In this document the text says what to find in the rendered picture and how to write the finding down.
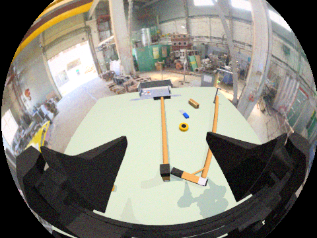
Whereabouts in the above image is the tan wooden block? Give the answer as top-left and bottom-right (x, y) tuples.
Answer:
(188, 99), (200, 108)

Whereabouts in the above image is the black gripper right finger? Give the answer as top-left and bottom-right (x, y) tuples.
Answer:
(206, 132), (288, 203)

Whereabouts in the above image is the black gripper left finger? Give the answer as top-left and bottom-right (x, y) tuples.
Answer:
(40, 136), (127, 214)

